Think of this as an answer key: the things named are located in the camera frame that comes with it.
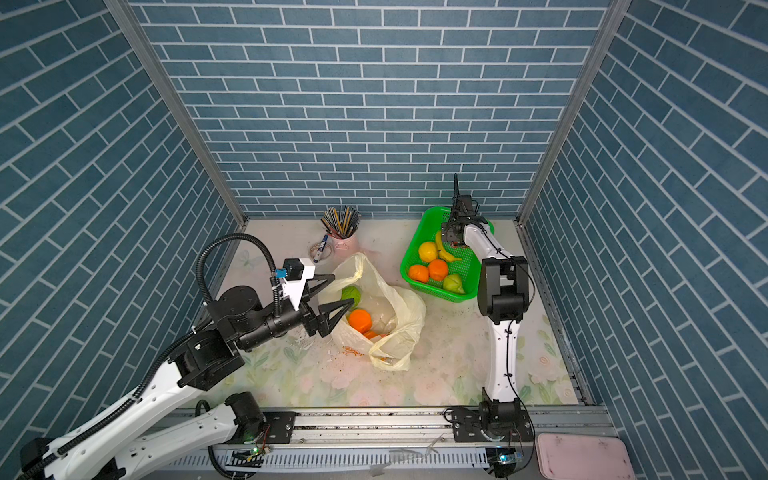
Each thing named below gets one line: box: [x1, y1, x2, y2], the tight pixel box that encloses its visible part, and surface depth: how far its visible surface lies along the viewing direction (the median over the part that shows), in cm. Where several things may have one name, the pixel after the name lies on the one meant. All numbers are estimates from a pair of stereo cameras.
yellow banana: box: [436, 231, 462, 262], surface depth 109 cm
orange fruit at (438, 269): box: [428, 259, 448, 281], surface depth 102 cm
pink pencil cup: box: [332, 231, 359, 259], surface depth 104 cm
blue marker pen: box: [313, 234, 329, 263], surface depth 109 cm
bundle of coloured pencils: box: [320, 205, 362, 238], surface depth 104 cm
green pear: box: [443, 274, 465, 294], surface depth 97 cm
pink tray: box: [536, 433, 637, 480], surface depth 70 cm
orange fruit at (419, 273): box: [408, 265, 429, 283], surface depth 98 cm
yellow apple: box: [418, 241, 437, 263], surface depth 106 cm
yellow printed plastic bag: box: [321, 252, 426, 371], surface depth 75 cm
